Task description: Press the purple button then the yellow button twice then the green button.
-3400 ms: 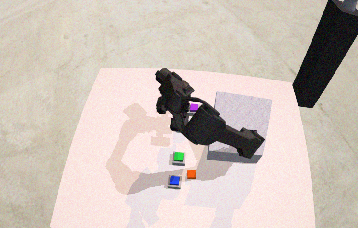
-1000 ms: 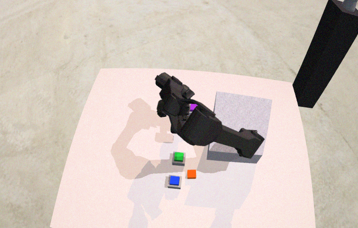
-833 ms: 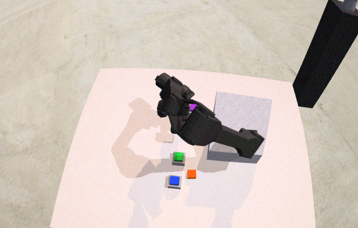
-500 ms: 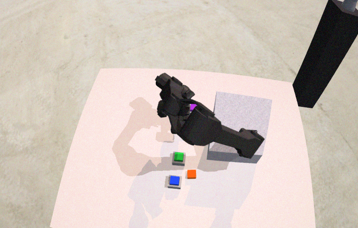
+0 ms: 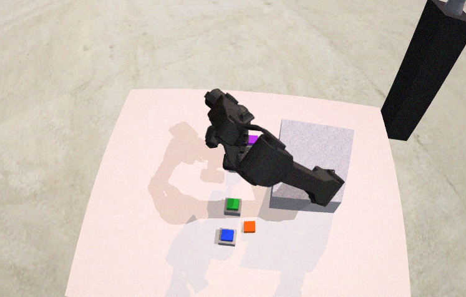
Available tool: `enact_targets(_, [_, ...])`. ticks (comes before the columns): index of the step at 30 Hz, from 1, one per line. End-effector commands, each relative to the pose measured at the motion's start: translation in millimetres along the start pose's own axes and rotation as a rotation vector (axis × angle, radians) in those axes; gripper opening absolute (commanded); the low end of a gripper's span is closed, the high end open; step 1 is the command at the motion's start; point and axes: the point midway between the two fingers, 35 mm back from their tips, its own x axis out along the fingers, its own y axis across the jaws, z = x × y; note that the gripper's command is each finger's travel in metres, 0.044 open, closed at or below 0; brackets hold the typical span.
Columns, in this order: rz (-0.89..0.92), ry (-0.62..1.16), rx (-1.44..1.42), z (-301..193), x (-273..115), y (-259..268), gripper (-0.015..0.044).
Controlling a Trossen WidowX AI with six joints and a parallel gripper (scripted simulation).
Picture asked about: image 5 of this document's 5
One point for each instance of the green button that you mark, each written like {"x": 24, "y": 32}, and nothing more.
{"x": 233, "y": 206}

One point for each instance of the purple button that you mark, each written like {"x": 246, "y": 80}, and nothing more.
{"x": 252, "y": 140}

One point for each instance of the orange block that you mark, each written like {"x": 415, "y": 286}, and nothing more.
{"x": 249, "y": 227}

